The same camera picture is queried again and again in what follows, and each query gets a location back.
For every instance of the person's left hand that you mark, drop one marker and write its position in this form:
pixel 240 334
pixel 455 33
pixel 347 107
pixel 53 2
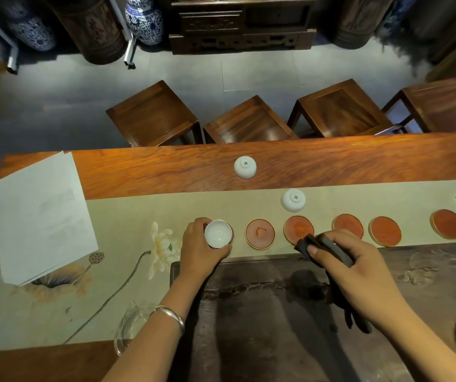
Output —
pixel 194 254

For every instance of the person's right hand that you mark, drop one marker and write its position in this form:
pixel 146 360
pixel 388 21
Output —
pixel 365 282

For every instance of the person's right thumb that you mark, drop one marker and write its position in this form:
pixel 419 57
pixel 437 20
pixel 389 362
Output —
pixel 316 253

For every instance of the person's left thumb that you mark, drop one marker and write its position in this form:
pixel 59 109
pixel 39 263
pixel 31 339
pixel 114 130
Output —
pixel 218 255

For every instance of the dark grey tea cloth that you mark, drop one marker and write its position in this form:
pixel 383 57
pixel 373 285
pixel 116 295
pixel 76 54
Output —
pixel 337 248

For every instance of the person's right forearm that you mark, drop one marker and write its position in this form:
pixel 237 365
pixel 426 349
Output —
pixel 423 350

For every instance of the round red coaster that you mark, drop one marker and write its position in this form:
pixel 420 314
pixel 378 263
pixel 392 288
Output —
pixel 447 224
pixel 348 224
pixel 259 233
pixel 297 227
pixel 385 231

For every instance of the dark carved tea tray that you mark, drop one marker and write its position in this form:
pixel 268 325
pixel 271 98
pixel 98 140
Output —
pixel 267 326

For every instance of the clear glass pitcher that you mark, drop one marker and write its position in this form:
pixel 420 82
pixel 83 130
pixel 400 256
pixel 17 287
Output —
pixel 126 328

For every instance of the beige lotus print table runner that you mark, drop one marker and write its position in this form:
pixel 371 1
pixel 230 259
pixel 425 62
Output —
pixel 104 222

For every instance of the wooden stool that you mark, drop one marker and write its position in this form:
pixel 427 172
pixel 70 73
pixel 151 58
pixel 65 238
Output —
pixel 250 123
pixel 438 103
pixel 341 109
pixel 154 115

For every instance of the white paper sheets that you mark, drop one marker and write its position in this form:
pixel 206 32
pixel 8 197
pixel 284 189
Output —
pixel 39 218

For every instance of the dark carved wooden cabinet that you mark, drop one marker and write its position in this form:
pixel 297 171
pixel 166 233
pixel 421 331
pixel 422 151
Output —
pixel 244 25

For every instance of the carved wooden barrel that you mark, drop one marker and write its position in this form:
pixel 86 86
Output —
pixel 361 19
pixel 91 29

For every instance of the blue and white porcelain vase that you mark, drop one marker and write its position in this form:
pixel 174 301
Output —
pixel 144 21
pixel 33 31
pixel 393 13

